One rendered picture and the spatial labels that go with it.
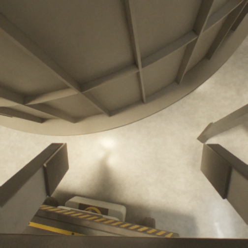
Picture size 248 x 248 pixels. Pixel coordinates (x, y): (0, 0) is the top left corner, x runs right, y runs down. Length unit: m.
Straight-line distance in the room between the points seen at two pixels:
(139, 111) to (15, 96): 0.54
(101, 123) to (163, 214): 0.53
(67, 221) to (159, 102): 0.64
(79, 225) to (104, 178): 0.33
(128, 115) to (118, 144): 0.16
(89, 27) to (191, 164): 0.73
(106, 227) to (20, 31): 0.55
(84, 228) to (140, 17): 0.60
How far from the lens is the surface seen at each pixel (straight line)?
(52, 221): 0.69
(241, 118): 0.68
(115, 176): 0.91
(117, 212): 0.81
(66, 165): 0.17
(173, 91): 0.91
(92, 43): 0.42
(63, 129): 0.98
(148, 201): 0.92
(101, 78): 0.55
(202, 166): 0.17
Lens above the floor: 0.88
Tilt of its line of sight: 77 degrees down
